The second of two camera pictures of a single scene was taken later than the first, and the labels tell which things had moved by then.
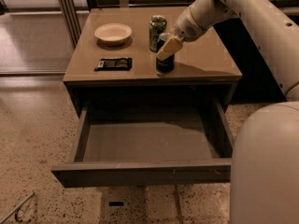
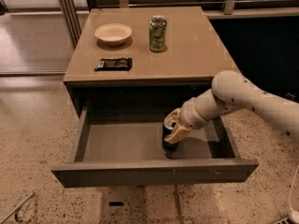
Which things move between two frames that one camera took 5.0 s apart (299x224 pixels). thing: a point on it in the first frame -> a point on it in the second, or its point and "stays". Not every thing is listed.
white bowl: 113,34 stays
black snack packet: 122,63 stays
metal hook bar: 16,209 stays
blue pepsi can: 163,66 -> 169,148
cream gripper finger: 172,46 -> 177,135
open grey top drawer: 186,142 stays
